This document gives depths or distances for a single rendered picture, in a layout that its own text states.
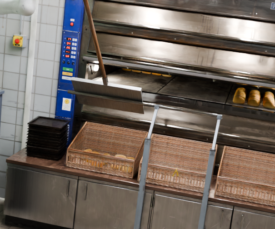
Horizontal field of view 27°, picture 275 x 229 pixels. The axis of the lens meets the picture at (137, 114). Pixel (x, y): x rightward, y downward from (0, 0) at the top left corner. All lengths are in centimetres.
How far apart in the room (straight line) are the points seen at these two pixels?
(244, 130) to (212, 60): 62
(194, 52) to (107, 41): 73
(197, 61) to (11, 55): 162
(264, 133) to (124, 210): 128
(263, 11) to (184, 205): 162
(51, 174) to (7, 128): 85
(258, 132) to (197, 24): 99
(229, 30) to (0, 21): 195
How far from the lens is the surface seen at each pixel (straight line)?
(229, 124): 471
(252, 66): 461
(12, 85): 511
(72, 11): 481
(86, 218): 457
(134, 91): 429
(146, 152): 422
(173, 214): 439
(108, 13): 475
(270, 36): 459
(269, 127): 471
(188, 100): 469
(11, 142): 522
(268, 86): 449
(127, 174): 444
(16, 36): 496
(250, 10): 461
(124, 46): 474
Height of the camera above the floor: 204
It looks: 13 degrees down
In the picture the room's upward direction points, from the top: 7 degrees clockwise
